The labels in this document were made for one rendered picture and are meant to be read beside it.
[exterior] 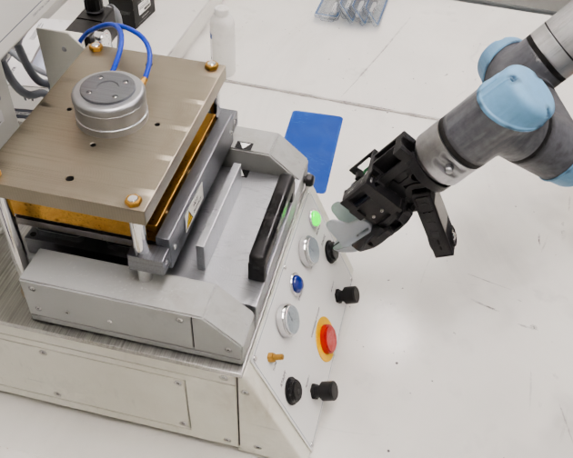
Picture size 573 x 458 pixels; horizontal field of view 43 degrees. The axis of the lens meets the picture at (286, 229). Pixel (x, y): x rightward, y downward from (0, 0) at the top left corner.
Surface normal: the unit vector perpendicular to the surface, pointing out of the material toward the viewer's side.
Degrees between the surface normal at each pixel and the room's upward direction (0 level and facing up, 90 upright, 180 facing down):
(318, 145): 0
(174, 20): 0
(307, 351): 65
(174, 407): 90
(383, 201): 90
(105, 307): 90
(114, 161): 0
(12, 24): 90
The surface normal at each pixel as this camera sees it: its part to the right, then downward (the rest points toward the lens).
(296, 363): 0.89, -0.13
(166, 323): -0.23, 0.68
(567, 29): -0.59, -0.03
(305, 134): 0.03, -0.71
